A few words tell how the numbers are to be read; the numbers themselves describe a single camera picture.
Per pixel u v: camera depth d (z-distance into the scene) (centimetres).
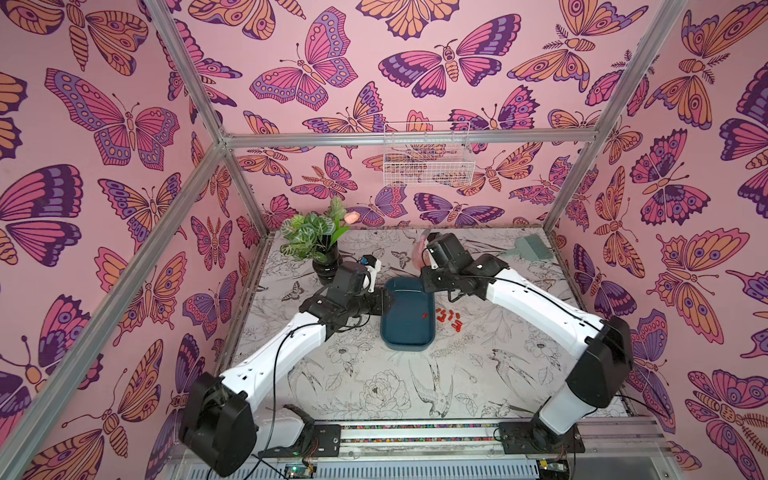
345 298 60
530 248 113
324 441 73
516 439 73
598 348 43
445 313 97
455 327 94
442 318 95
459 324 95
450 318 95
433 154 95
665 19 70
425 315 95
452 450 73
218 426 40
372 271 73
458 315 96
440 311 97
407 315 95
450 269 60
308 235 84
